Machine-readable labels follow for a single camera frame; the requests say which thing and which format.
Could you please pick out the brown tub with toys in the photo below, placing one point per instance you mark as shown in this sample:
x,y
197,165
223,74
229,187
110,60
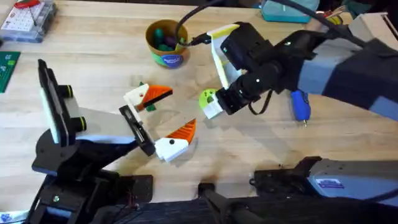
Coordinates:
x,y
169,54

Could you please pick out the black rail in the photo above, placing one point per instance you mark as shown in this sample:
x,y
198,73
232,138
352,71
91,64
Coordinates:
x,y
280,214

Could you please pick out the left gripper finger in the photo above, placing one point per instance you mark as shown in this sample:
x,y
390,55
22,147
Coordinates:
x,y
136,95
172,147

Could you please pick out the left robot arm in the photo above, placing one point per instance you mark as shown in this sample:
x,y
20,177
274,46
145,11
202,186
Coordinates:
x,y
77,196

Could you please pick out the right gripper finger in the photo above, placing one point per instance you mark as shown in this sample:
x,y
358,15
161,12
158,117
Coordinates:
x,y
214,109

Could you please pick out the left wrist black plate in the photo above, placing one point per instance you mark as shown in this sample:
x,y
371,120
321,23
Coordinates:
x,y
54,102

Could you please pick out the green board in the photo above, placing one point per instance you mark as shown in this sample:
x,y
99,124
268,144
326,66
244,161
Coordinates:
x,y
7,70

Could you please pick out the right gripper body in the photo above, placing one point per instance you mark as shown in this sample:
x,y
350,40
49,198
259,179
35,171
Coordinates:
x,y
258,82

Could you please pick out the right wrist pale plate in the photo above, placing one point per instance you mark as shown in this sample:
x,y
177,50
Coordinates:
x,y
222,65

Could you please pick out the green disc with holes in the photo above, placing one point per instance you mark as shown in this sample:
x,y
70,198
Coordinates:
x,y
206,96

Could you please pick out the pale wooden box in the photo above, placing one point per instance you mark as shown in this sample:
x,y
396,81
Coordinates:
x,y
373,28

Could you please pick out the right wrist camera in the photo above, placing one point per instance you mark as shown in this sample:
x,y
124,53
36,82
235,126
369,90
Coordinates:
x,y
244,43

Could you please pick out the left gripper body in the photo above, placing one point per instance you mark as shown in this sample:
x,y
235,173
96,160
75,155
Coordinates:
x,y
105,124

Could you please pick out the blue electric screwdriver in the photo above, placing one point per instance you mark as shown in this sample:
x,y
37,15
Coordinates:
x,y
300,104

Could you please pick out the teal box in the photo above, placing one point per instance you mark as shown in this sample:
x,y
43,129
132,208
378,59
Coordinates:
x,y
287,11

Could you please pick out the clear plastic parts box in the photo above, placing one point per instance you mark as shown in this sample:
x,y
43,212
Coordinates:
x,y
26,23

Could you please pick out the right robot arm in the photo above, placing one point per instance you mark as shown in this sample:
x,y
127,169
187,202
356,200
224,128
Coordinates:
x,y
342,71

